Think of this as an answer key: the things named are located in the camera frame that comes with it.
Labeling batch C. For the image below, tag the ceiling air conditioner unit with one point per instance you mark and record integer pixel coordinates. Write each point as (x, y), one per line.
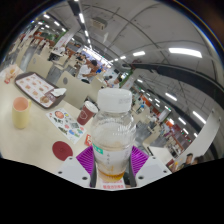
(99, 23)

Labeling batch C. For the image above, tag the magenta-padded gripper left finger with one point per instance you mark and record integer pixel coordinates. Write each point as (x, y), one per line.
(85, 160)

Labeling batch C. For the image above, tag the crumpled food wrapper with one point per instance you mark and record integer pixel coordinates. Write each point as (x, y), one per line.
(10, 74)

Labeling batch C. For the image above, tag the colourful printed flyer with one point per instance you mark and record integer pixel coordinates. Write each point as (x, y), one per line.
(66, 126)

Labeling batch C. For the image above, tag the dark tray with paper liner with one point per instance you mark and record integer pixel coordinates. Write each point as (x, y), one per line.
(33, 87)

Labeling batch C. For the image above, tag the dark red paper cup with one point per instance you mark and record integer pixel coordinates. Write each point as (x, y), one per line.
(85, 115)

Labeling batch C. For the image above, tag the small red sauce packet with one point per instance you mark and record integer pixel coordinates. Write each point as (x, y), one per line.
(88, 140)

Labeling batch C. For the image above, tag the white packet with red print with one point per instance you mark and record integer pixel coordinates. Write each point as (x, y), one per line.
(113, 186)

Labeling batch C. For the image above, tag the pale yellow mug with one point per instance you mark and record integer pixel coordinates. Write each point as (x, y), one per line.
(20, 115)

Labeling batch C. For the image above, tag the white napkin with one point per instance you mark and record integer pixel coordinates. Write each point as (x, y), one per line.
(59, 91)

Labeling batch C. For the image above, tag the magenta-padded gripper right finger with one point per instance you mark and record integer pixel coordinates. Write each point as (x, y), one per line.
(140, 160)

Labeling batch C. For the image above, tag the clear white-capped drink bottle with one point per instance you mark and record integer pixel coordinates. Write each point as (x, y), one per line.
(111, 133)

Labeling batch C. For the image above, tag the flat round red coaster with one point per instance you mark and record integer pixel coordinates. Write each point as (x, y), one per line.
(62, 150)

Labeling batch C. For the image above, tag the beige chairs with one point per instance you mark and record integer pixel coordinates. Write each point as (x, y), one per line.
(70, 86)

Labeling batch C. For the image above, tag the ceiling lights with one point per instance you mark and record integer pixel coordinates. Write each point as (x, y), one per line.
(185, 51)

